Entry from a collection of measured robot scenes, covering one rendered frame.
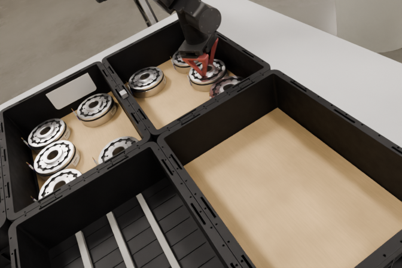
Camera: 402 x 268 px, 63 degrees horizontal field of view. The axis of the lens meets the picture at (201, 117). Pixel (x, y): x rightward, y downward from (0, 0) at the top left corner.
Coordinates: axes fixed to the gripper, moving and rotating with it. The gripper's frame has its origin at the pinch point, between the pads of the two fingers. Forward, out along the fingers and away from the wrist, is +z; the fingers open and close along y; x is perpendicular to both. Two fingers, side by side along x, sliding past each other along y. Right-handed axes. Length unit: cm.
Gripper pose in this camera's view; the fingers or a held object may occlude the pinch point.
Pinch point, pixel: (206, 67)
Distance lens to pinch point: 89.1
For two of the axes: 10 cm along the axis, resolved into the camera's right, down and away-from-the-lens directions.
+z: 2.6, 6.9, 6.8
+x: -8.9, -1.0, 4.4
